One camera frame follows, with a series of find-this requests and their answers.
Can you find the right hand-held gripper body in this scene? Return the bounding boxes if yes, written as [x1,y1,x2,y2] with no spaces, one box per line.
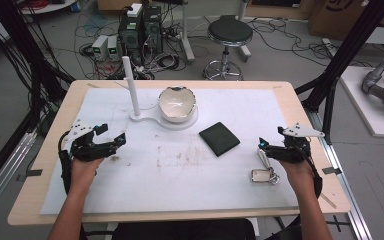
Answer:
[267,122,326,164]

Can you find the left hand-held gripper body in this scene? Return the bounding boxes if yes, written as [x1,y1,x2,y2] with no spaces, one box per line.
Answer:
[67,118,118,163]

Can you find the silver keychain with keys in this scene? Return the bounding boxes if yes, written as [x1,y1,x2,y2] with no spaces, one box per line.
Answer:
[250,148,281,186]

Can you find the white key stand with pole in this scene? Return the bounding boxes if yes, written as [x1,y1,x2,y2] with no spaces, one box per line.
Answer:
[121,55,200,132]

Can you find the white bowl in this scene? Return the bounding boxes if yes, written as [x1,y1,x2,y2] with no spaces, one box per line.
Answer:
[158,85,198,124]

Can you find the person's left hand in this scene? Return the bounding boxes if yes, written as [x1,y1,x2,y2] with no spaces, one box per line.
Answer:
[69,157,105,193]

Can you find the person's right hand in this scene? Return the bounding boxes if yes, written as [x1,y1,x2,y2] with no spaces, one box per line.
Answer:
[276,159,310,198]

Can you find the black tape strip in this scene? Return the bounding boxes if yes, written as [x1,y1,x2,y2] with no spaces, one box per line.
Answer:
[15,168,44,183]
[321,166,343,176]

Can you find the white foam mat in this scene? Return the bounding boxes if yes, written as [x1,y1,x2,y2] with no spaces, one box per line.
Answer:
[39,87,300,216]

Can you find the grey power supply unit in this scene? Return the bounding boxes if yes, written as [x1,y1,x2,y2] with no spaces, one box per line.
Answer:
[107,35,122,62]
[91,34,110,62]

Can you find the white platform board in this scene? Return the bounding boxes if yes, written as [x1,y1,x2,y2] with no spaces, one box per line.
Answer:
[339,65,384,140]

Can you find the black computer tower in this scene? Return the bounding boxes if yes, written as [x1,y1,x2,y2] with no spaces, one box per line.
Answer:
[142,5,164,55]
[117,13,145,65]

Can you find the person's dark clothing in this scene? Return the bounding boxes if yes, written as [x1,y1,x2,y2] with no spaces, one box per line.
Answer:
[111,218,258,240]

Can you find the black round stool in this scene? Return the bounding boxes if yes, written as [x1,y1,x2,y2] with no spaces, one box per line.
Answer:
[202,14,254,82]

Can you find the white box on tower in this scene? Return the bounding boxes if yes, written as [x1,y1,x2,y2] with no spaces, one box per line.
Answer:
[126,2,144,19]

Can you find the white desk leg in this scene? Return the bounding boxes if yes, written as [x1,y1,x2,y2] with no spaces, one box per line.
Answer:
[179,0,196,63]

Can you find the cardboard box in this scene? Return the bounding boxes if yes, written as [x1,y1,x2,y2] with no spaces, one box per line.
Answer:
[307,0,384,42]

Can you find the white round table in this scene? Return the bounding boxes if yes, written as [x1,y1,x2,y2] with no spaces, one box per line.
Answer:
[15,0,78,16]

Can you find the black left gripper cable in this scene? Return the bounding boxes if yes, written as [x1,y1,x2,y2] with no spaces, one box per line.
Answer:
[57,130,74,196]

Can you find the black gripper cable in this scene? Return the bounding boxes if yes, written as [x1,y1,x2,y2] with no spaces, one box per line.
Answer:
[299,144,324,199]
[57,130,74,196]

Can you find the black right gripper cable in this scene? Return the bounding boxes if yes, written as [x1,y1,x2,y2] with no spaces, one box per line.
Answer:
[299,144,324,199]

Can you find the aluminium rail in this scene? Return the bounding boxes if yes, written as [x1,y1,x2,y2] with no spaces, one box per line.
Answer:
[0,130,38,224]
[305,109,374,240]

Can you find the black frame post with cables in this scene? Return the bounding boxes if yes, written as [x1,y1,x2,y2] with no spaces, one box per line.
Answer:
[0,0,76,134]

